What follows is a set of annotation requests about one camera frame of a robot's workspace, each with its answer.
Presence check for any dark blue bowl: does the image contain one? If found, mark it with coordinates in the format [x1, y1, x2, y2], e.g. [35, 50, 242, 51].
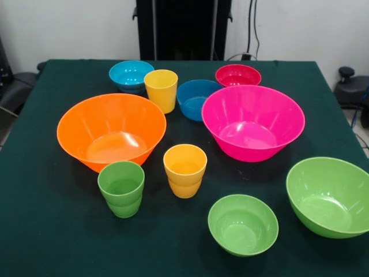
[176, 79, 224, 122]

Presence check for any ridged yellow cup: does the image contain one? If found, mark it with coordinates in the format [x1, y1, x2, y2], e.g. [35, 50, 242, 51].
[163, 144, 208, 199]

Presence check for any smooth yellow cup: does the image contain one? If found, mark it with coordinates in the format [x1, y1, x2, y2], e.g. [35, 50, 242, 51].
[143, 69, 179, 115]

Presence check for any large pink bowl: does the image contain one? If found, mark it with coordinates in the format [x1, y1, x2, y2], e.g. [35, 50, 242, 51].
[201, 84, 306, 163]

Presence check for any small red bowl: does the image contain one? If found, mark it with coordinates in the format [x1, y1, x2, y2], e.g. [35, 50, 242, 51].
[214, 63, 262, 88]

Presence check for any small light blue bowl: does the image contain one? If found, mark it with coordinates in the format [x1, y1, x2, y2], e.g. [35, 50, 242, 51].
[108, 59, 156, 95]

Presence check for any ridged green cup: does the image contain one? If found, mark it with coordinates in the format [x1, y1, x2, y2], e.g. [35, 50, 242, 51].
[97, 160, 145, 219]

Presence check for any large orange bowl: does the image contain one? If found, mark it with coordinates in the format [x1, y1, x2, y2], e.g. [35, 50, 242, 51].
[56, 92, 167, 174]

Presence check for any small green bowl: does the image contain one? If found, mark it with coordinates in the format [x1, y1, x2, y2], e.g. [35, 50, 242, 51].
[208, 194, 280, 257]

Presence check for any large green bowl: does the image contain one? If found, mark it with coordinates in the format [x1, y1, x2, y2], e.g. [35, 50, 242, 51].
[285, 156, 369, 239]

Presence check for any dark green tablecloth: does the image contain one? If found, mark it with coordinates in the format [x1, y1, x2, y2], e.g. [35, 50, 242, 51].
[0, 59, 369, 277]

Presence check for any grey cable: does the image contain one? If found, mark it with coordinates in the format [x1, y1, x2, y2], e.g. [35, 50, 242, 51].
[227, 53, 258, 61]

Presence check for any black wall cable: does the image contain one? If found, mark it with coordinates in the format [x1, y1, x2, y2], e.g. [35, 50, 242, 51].
[254, 0, 261, 58]
[246, 0, 253, 56]

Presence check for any blue cable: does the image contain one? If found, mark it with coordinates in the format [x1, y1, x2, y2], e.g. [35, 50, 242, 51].
[351, 86, 369, 128]

